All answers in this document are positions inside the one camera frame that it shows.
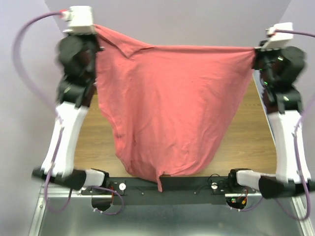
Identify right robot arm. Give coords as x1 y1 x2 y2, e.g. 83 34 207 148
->
227 46 315 199

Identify pink t shirt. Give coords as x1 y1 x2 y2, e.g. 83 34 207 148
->
96 25 255 191

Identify aluminium frame rail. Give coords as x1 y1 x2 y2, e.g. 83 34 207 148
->
30 188 315 236

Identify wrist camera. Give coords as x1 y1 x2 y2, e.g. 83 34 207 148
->
260 22 293 50
61 6 96 35

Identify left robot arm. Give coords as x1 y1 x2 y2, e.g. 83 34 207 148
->
32 34 109 190

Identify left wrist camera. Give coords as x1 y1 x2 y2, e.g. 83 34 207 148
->
61 6 96 35

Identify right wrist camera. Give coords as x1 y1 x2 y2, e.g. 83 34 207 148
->
260 22 293 50

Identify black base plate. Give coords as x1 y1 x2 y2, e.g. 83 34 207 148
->
81 174 255 206

